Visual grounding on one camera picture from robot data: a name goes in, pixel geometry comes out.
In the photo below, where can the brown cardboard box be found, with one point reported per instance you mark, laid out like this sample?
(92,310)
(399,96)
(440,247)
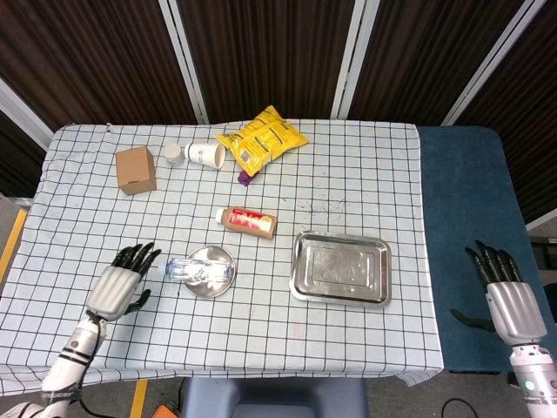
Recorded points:
(135,172)

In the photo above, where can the rectangular steel tray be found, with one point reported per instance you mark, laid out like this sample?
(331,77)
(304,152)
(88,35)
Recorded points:
(341,270)

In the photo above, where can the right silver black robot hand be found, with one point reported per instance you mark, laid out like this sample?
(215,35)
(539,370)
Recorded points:
(515,311)

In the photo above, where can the brown drink bottle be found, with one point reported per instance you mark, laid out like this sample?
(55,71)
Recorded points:
(248,223)

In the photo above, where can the clear plastic water bottle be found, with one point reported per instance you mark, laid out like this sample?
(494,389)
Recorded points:
(196,270)

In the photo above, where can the small white lid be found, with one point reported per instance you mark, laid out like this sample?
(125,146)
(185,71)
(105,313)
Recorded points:
(173,155)

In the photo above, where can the white paper cup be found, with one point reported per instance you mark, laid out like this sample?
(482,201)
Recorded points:
(202,154)

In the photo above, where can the round steel plate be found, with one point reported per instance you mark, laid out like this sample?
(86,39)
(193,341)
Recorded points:
(211,289)

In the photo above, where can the white black checkered tablecloth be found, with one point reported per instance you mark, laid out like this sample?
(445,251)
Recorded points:
(261,339)

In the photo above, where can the purple plastic block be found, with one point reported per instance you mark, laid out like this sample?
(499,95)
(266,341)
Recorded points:
(245,178)

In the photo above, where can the brown folding partition screen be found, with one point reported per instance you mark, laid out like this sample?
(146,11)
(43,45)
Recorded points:
(270,52)

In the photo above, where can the orange floor object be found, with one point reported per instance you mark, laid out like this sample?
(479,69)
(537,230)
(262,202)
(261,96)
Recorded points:
(165,412)

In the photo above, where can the yellow snack bag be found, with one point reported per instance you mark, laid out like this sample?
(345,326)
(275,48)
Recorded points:
(261,139)

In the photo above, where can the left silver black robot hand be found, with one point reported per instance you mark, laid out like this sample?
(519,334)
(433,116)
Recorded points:
(111,291)

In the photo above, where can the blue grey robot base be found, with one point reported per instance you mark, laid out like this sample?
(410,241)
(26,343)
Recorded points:
(274,398)

